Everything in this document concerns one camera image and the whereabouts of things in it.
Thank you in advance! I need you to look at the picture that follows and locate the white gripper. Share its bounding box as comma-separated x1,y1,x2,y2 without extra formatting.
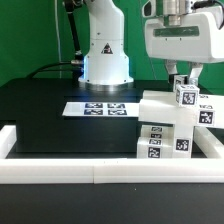
142,0,224,86

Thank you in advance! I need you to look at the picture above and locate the white tagged cube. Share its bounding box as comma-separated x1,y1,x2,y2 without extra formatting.
176,84,200,106
173,75,188,91

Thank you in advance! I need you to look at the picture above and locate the white chair back part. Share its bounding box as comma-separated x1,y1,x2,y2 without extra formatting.
139,91,224,129

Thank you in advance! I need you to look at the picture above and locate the white chair seat part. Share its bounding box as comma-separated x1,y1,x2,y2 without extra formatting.
172,125,194,158

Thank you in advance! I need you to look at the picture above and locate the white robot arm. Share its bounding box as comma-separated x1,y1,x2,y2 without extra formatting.
63,0,224,90

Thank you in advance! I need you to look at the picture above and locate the white marker sheet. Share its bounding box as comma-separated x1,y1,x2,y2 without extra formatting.
62,102,139,117

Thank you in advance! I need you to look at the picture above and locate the white U-shaped fence frame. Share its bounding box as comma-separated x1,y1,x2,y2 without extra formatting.
0,125,224,184

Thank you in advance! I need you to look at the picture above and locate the black cable on table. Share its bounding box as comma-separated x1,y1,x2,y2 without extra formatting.
26,61,84,80

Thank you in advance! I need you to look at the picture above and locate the white hanging cable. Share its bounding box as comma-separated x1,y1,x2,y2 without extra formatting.
54,0,63,79

